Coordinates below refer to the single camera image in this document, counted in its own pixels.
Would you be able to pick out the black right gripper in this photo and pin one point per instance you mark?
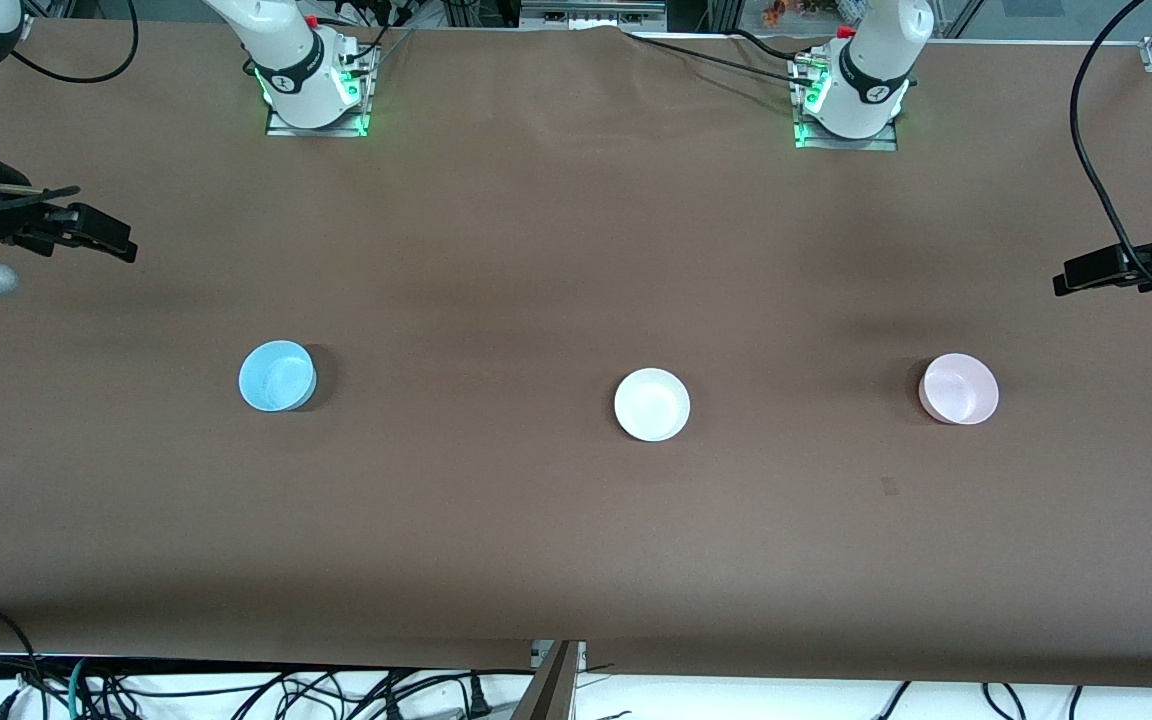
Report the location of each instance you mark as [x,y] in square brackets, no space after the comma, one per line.
[4,213]

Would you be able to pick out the pink plastic bowl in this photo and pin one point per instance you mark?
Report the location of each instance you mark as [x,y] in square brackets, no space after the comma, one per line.
[961,390]

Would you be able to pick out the light blue plastic bowl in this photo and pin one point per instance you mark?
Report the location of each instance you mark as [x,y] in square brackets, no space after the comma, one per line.
[276,378]

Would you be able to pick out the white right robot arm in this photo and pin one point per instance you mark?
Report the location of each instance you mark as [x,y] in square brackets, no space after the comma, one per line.
[286,60]

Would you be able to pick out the white plastic bowl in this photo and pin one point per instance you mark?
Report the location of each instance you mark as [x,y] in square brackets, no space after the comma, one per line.
[652,405]

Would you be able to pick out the orange colourful object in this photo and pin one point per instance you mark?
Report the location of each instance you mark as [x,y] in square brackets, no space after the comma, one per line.
[796,10]

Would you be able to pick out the brown table cover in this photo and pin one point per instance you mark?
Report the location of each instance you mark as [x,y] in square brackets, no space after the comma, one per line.
[536,250]

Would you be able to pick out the black power plug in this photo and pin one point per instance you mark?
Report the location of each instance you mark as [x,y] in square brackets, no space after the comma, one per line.
[478,700]

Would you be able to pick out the metal table leg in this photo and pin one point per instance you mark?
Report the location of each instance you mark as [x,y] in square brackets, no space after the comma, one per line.
[551,690]

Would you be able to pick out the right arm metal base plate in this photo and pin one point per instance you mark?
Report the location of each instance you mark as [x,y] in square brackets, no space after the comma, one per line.
[281,125]

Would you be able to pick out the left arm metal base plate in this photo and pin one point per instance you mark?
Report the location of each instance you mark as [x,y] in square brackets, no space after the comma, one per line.
[886,143]

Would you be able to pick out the grey socket rail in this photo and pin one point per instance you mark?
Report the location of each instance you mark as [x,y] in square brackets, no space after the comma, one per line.
[586,12]

